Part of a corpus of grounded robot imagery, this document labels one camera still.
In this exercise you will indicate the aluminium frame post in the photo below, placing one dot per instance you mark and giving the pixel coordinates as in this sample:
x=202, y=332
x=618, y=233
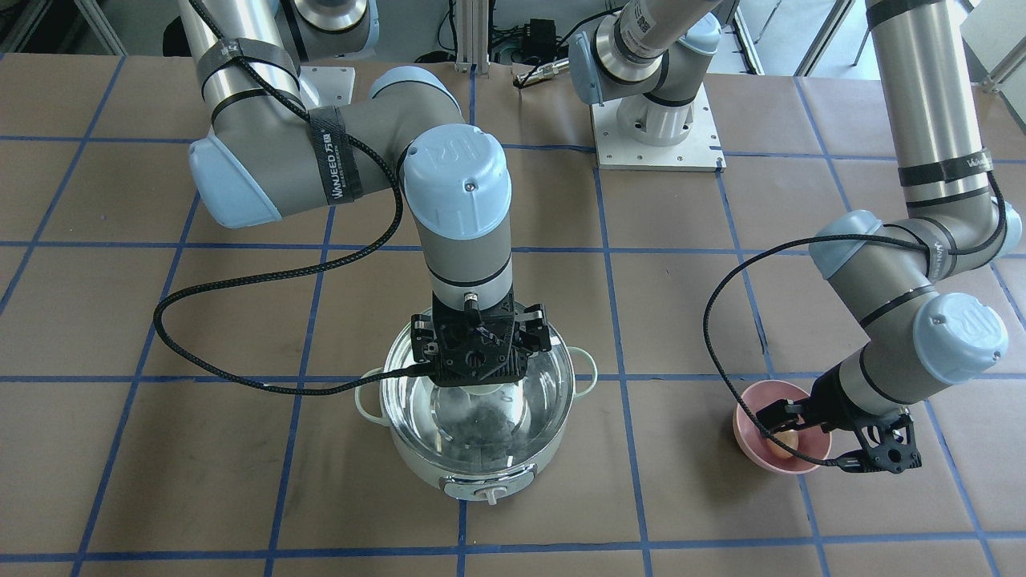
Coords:
x=472, y=36

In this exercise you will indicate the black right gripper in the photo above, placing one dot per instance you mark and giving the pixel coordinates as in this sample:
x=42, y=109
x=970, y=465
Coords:
x=422, y=338

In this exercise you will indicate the beige egg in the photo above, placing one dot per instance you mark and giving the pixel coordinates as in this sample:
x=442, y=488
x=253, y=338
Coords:
x=782, y=444

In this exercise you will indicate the glass pot lid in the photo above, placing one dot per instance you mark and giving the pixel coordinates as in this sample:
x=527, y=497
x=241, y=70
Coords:
x=481, y=417

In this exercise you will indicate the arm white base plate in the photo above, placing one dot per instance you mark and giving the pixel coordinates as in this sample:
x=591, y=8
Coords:
x=323, y=86
x=638, y=134

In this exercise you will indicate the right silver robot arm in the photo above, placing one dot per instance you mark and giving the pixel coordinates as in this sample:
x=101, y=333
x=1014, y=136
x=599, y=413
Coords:
x=272, y=152

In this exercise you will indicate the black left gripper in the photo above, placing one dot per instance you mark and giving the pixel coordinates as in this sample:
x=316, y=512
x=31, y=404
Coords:
x=831, y=401

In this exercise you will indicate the pale green electric pot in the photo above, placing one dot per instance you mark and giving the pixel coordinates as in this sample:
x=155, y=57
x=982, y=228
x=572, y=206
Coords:
x=479, y=473

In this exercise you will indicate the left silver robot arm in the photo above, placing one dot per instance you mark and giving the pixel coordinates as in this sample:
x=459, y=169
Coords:
x=920, y=341

